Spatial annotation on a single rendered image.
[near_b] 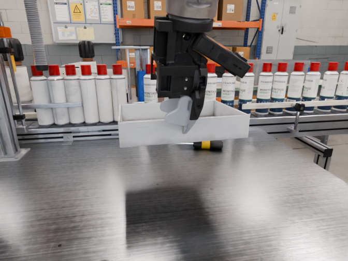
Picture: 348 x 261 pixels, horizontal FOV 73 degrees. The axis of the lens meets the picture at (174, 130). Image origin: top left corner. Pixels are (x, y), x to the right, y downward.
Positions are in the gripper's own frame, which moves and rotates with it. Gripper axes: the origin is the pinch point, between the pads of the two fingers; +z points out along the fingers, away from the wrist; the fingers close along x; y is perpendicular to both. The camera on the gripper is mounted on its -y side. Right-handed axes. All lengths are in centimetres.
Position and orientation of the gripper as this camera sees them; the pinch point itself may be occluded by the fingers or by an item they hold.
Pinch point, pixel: (187, 125)
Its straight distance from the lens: 47.5
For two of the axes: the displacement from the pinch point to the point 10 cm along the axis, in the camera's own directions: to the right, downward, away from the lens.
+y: -9.7, 0.8, -2.5
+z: -0.8, 8.0, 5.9
